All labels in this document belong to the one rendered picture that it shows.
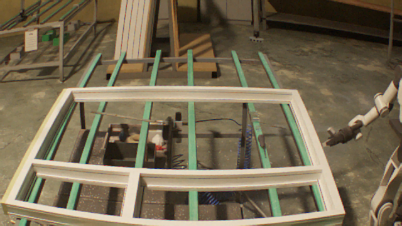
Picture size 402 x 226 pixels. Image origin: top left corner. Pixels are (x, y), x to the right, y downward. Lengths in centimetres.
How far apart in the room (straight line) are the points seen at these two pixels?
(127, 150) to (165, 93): 40
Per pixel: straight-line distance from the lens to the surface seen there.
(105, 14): 999
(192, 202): 215
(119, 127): 350
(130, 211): 195
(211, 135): 352
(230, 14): 942
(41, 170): 235
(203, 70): 631
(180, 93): 317
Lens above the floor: 198
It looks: 22 degrees down
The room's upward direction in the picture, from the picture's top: straight up
